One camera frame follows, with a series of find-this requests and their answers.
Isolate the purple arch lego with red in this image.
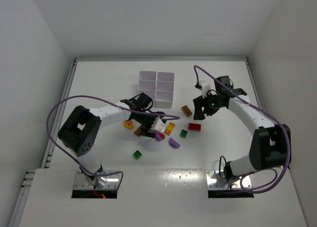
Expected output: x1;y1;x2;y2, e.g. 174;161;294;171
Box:
155;133;165;141

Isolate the brown lego plate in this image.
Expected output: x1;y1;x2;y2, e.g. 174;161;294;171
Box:
181;105;192;117
134;127;143;137

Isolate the orange printed round lego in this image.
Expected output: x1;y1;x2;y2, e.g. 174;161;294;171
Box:
123;120;134;130

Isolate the yellow lego brick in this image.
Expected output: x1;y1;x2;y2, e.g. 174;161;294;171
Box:
165;122;175;135

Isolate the red rectangular lego brick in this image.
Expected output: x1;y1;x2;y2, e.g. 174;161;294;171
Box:
188;123;202;132

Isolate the dark green square lego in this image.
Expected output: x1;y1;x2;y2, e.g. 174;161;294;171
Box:
180;130;188;138

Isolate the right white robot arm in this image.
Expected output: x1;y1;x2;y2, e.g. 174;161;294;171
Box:
193;76;290;181

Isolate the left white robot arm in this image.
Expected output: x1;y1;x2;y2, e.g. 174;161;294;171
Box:
57;93;166;181

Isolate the white six-compartment container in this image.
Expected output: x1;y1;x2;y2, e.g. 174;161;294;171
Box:
138;71;175;108

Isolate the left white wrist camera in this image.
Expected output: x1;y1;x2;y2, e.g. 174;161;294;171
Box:
151;117;166;133

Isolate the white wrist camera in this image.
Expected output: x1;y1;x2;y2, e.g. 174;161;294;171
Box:
195;80;211;98
151;117;166;133

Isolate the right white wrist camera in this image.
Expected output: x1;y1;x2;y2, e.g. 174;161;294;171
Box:
195;80;211;98

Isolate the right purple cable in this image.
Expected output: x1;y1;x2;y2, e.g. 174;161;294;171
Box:
193;65;292;194

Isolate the purple cable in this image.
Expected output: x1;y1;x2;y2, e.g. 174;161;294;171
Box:
193;65;292;194
46;95;181;188

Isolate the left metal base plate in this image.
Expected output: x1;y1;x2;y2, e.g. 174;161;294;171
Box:
73;170;121;191

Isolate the metal base plate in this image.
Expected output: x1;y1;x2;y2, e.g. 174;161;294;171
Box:
73;170;121;191
206;170;252;191

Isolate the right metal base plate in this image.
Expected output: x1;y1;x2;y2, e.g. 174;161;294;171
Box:
206;170;252;191

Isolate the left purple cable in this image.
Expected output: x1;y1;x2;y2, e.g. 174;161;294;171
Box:
46;95;181;188

